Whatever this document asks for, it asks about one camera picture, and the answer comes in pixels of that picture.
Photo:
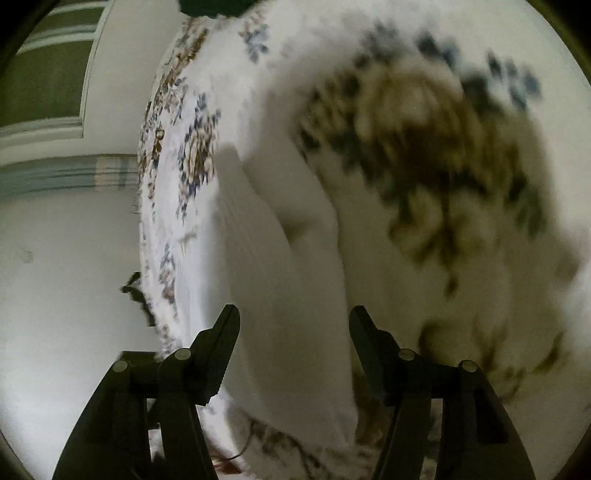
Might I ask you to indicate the white framed window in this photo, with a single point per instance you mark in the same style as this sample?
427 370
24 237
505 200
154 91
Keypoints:
46 83

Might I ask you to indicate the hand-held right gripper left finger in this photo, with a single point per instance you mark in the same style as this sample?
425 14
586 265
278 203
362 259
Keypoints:
221 350

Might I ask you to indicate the white knit sweater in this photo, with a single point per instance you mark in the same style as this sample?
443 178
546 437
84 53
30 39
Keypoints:
277 323

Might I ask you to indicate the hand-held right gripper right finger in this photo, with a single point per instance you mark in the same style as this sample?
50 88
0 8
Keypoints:
369 350

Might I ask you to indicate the dark green folded blanket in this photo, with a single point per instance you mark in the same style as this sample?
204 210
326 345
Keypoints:
207 7

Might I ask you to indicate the teal striped curtain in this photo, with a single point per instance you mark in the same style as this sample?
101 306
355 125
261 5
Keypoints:
60 175

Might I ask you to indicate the floral bed blanket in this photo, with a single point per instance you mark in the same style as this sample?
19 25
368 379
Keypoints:
438 161

